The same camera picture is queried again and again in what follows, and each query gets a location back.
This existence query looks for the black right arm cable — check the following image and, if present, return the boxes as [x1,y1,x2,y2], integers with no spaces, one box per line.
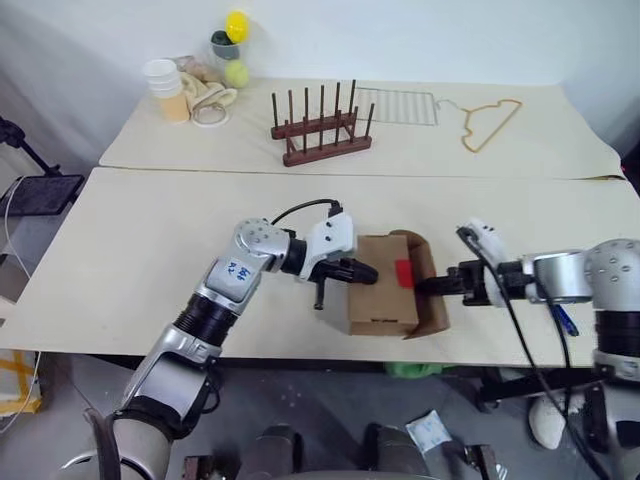
[455,226,612,480]

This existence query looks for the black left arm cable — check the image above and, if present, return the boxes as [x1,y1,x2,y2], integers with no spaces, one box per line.
[271,198,344,227]

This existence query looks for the dark wooden peg rack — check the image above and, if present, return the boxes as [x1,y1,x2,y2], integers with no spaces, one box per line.
[270,78,376,168]

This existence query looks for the white tape roll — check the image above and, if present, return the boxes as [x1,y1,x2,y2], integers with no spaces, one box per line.
[191,103,233,129]

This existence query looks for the green plastic bag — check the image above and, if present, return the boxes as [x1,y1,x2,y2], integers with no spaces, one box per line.
[384,361,444,379]

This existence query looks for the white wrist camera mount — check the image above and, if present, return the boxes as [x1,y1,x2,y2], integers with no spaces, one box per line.
[455,216,512,307]
[298,211,359,282]

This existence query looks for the yellow wire clothes hanger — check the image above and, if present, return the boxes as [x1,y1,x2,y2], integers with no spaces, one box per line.
[435,97,524,153]

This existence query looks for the white rounded floor object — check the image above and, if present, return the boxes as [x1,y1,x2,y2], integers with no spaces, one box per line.
[528,394,587,449]

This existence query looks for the beige table cover sheet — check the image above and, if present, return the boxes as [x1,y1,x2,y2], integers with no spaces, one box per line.
[0,166,640,370]
[98,76,627,182]

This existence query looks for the black table leg frame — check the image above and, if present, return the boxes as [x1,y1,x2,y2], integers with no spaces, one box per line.
[476,366,604,413]

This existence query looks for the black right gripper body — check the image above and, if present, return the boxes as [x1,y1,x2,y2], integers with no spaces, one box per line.
[446,259,495,308]

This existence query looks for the brown cardboard box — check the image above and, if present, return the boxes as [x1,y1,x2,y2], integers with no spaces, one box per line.
[346,228,452,342]

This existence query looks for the yellow plastic egg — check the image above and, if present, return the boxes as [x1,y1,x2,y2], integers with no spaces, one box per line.
[224,10,250,44]

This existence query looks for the beige cloth gloves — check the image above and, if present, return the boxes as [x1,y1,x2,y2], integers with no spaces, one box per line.
[175,54,239,112]

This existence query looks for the black tripod stand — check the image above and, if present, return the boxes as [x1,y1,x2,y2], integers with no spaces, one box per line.
[0,116,64,177]

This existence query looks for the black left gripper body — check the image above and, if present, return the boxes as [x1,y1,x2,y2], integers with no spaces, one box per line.
[312,256,358,312]

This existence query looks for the clear plastic container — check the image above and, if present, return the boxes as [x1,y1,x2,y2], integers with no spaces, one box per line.
[207,28,252,76]

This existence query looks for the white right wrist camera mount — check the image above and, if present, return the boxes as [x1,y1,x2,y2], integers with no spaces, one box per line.
[455,216,512,307]

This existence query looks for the metal wire grid rack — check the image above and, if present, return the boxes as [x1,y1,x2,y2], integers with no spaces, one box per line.
[355,85,442,129]

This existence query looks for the white paper packet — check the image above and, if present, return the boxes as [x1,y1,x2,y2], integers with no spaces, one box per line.
[404,409,452,454]

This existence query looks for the stack of white paper cups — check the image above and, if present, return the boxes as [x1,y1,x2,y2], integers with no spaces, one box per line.
[144,58,184,100]

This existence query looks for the thin white cable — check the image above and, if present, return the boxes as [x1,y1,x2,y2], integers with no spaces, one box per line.
[0,349,42,432]

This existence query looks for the white tablet cable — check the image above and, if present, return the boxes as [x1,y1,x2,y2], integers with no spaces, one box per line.
[3,174,37,277]

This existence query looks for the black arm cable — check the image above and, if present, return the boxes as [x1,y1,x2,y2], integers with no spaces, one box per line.
[271,198,344,227]
[455,226,612,480]

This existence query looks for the dark flat tablet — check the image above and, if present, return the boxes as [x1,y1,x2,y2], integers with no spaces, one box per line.
[0,173,86,218]

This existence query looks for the yellow-green tennis ball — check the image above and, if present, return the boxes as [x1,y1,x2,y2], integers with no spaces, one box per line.
[224,60,250,90]

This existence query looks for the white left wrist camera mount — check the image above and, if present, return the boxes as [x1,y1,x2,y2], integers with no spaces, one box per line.
[298,211,359,282]

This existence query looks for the dark metal bracket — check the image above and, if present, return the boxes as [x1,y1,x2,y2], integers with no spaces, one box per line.
[461,441,507,480]
[183,454,214,480]

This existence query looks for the red cube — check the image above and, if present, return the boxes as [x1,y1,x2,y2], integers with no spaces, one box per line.
[394,258,414,290]

